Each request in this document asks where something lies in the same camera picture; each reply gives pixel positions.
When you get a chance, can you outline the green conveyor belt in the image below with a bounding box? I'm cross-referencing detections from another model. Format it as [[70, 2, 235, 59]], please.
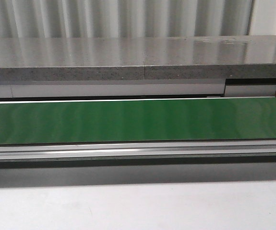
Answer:
[[0, 97, 276, 145]]

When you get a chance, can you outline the white pleated curtain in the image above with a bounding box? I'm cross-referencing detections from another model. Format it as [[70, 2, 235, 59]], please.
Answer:
[[0, 0, 276, 38]]

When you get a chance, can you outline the silver conveyor frame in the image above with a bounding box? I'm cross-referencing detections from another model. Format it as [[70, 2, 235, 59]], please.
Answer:
[[0, 99, 276, 168]]

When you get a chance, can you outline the grey speckled stone counter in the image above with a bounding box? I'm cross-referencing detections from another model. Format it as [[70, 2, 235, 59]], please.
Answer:
[[0, 35, 276, 81]]

